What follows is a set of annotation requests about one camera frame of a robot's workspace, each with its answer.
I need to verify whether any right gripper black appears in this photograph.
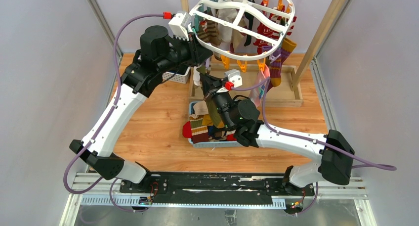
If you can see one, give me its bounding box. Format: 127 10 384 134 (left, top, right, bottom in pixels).
199 73 233 130

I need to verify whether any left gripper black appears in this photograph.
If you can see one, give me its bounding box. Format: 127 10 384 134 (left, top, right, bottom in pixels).
158 31 213 74

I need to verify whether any olive green sock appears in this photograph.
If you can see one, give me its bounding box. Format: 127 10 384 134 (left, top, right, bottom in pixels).
194 66 225 129

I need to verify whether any white oval sock hanger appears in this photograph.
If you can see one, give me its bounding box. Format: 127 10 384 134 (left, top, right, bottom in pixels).
189 0 295 61

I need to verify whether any striped olive sock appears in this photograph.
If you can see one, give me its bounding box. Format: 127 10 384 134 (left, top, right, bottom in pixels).
189 116 209 143

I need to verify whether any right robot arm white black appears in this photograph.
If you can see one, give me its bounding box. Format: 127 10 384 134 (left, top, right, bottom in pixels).
200 74 355 195

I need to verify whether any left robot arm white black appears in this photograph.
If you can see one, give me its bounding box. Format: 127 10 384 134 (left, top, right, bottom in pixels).
69 25 212 193

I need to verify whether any white laundry basket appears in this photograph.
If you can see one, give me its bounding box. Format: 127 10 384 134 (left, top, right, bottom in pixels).
163 67 191 84

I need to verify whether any pink sock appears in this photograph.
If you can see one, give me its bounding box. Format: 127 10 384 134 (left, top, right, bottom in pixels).
249 65 270 107

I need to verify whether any blue sock basket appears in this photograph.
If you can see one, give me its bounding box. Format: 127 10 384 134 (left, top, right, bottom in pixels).
188 102 242 148

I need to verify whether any red sock in basket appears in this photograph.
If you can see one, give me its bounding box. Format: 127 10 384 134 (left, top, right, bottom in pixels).
182 122 192 138

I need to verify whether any red patterned sock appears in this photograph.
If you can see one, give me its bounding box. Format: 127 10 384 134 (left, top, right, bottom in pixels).
253 14 297 54

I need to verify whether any maroon purple striped sock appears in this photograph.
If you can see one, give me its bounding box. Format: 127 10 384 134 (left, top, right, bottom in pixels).
267 38 297 90

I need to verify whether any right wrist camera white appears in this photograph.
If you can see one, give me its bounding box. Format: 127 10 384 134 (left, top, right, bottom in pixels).
224 69 243 90

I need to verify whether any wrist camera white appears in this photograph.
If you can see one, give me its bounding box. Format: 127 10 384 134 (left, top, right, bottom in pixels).
224 69 243 90
168 11 192 41

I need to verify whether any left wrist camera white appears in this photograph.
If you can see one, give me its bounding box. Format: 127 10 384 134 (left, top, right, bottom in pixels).
168 11 192 41

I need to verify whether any wooden rack frame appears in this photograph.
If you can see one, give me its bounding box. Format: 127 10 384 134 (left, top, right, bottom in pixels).
178 0 352 108

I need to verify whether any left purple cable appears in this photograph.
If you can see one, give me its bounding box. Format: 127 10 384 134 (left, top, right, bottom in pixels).
63 11 173 213

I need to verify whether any black mounting base plate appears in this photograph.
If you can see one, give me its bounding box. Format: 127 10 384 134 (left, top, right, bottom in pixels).
119 172 315 209

